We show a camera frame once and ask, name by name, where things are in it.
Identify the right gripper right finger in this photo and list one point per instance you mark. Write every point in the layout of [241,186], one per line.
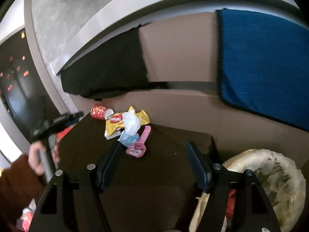
[200,166]

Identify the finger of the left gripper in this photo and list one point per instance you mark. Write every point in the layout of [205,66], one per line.
[72,117]

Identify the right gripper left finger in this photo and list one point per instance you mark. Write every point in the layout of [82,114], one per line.
[107,165]

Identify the red paper cup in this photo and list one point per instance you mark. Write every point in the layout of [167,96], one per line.
[101,112]

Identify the pink candy wrapper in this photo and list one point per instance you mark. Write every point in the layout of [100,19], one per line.
[138,148]

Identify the light blue wrapper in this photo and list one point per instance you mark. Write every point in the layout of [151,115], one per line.
[127,140]

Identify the yellow chips bag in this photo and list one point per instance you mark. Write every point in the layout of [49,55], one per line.
[114,124]

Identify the white paper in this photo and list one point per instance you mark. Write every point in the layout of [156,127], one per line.
[131,122]

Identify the red plastic bag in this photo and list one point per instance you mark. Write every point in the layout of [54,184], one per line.
[230,204]

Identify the red sleeve left forearm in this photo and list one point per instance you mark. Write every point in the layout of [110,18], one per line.
[19,186]

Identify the person left hand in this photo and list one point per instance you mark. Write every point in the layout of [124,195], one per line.
[34,158]

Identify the black refrigerator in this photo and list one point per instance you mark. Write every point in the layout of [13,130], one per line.
[22,91]

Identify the black hanging cloth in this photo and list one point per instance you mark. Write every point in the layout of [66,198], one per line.
[112,69]

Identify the blue hanging towel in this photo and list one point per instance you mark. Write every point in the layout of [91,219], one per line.
[263,66]

